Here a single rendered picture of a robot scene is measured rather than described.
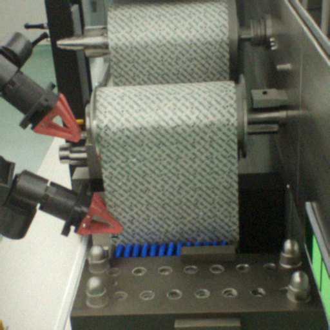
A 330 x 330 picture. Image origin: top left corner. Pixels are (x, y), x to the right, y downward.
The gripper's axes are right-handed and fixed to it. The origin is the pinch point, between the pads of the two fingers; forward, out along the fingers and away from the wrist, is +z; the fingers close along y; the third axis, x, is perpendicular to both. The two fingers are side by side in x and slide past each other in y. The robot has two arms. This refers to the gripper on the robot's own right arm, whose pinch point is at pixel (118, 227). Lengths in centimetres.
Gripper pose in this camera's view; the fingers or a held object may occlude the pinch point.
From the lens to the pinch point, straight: 116.0
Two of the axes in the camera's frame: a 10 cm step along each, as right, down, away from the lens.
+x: 4.4, -8.0, -4.0
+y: -0.4, 4.3, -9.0
